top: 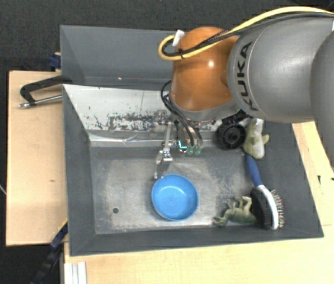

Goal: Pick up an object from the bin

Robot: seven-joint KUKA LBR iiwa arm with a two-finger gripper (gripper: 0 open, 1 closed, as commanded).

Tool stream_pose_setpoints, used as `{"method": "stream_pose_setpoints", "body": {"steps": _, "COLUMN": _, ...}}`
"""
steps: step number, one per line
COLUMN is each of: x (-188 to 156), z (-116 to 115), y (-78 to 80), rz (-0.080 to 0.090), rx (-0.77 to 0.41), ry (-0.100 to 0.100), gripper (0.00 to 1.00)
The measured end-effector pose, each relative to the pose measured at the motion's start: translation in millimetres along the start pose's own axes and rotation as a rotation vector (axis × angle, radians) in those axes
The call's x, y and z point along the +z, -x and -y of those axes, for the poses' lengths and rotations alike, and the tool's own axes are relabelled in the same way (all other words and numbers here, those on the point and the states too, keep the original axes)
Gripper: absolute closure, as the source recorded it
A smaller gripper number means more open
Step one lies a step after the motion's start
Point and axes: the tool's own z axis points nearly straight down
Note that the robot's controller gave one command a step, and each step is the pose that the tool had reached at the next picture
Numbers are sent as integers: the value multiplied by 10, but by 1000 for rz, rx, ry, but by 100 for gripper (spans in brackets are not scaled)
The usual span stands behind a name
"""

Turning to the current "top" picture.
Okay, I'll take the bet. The blue bowl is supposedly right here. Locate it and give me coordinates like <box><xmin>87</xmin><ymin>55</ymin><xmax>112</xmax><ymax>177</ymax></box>
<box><xmin>151</xmin><ymin>173</ymin><xmax>200</xmax><ymax>222</ymax></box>

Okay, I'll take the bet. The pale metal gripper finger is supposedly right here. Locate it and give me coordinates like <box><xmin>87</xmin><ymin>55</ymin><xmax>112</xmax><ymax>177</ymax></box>
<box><xmin>160</xmin><ymin>149</ymin><xmax>174</xmax><ymax>179</ymax></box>
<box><xmin>153</xmin><ymin>150</ymin><xmax>164</xmax><ymax>180</ymax></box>

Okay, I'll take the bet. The black cylinder on white bracket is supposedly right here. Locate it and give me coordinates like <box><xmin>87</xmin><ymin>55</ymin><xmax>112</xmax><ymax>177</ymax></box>
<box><xmin>215</xmin><ymin>112</ymin><xmax>254</xmax><ymax>151</ymax></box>

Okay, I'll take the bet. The pale green plush toy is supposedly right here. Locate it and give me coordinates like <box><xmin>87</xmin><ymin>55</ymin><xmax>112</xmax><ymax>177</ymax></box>
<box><xmin>242</xmin><ymin>118</ymin><xmax>270</xmax><ymax>160</ymax></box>

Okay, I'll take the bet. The green toy frog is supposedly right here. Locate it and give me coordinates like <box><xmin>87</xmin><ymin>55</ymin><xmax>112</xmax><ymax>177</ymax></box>
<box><xmin>212</xmin><ymin>196</ymin><xmax>258</xmax><ymax>228</ymax></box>

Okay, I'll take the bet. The blue-handled black hairbrush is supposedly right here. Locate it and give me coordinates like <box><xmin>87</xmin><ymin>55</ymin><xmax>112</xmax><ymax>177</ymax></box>
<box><xmin>244</xmin><ymin>153</ymin><xmax>286</xmax><ymax>231</ymax></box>

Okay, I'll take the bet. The grey metal bin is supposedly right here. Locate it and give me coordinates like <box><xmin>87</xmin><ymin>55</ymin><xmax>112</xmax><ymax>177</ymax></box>
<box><xmin>59</xmin><ymin>24</ymin><xmax>325</xmax><ymax>257</ymax></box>

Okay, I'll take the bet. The pale cardboard board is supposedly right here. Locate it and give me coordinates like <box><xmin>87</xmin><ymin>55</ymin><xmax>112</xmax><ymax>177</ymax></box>
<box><xmin>5</xmin><ymin>70</ymin><xmax>69</xmax><ymax>247</ymax></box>

